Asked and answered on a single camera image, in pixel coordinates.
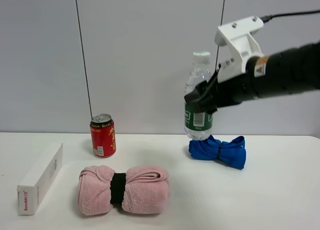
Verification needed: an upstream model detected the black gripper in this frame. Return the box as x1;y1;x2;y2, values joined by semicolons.
184;57;253;114

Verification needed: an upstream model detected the clear plastic water bottle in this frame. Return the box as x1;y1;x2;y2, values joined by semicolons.
184;51;213;140

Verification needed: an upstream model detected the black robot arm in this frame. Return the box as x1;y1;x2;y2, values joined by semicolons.
184;43;320;114

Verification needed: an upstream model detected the blue rolled cloth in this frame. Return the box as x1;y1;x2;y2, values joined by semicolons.
188;136;247;170

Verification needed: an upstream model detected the red drink can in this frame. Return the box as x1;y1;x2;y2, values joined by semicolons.
90;114;116;158

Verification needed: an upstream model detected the pink rolled towel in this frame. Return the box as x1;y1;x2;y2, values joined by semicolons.
77;165;170;215

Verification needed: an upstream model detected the black band on towel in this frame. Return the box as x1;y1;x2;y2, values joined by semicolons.
110;173;126;205

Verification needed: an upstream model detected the white rectangular cardboard box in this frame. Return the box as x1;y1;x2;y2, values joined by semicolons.
17;143;63;215

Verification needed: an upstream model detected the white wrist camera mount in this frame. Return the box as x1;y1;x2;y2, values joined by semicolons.
214;16;264;78

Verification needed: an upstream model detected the black camera cable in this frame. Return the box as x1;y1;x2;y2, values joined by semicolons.
258;10;320;23

